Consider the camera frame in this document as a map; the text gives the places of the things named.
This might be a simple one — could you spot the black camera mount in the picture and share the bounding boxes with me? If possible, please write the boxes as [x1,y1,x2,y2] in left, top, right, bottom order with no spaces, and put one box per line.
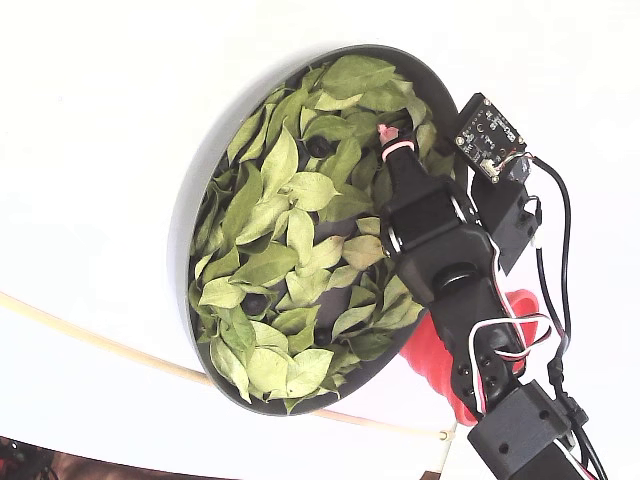
[469,159,544,276]

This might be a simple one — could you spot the green leaf pile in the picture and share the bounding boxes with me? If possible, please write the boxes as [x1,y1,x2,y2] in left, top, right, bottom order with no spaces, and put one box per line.
[188,54,457,414]

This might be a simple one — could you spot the thin camera wires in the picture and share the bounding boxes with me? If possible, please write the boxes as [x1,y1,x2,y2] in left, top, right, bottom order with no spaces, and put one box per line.
[494,152,536,174]

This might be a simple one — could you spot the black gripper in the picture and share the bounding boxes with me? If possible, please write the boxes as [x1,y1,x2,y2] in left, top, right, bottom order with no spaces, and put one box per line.
[376,122,502,309]

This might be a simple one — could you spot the camera circuit board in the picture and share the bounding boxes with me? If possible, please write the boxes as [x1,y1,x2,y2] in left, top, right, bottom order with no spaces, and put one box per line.
[454,92,529,184]

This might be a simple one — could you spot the grey round bowl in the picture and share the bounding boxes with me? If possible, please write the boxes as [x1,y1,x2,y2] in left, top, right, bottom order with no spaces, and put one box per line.
[167,43,469,417]

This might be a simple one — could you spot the long beige rod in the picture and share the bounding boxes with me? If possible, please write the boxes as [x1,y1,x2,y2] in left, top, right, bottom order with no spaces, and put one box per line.
[0,291,450,441]

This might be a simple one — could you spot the red collapsible cup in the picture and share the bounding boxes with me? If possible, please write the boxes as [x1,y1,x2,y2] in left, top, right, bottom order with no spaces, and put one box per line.
[398,287,541,427]

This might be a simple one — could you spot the short beige rod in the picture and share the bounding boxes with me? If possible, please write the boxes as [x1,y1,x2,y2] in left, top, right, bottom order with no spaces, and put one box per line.
[435,422,459,475]

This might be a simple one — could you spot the white red servo wires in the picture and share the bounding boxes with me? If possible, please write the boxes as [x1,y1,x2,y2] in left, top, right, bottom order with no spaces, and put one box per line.
[467,249,555,419]

